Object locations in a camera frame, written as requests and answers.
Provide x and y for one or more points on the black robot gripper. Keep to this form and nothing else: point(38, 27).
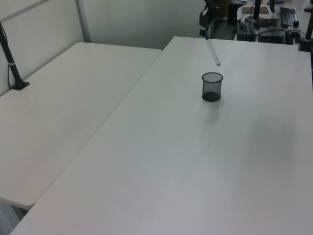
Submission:
point(211, 3)

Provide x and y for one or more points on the white marker with blue cap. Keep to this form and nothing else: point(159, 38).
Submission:
point(213, 51)

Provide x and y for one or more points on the dark cabinet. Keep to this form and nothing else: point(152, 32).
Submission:
point(232, 13)

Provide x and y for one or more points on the black electronics box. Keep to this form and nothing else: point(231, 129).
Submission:
point(245, 30)

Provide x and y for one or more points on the brown board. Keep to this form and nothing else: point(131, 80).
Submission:
point(249, 10)

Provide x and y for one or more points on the black monitor stand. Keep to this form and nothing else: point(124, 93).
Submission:
point(256, 12)

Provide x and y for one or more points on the dark equipment case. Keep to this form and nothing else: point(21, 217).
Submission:
point(272, 34)

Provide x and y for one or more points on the black mesh pen cup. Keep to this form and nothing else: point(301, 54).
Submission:
point(212, 91)

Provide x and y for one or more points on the black computer keyboard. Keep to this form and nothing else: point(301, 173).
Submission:
point(288, 17)

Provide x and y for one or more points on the white side table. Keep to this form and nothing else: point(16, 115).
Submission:
point(66, 107)

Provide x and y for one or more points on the black camera pole with clamp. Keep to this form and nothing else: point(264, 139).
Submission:
point(306, 36)

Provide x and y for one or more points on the grey metal partition post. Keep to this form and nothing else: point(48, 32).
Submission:
point(83, 20)

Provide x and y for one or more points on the black camera pole with base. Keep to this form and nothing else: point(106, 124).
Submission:
point(11, 63)

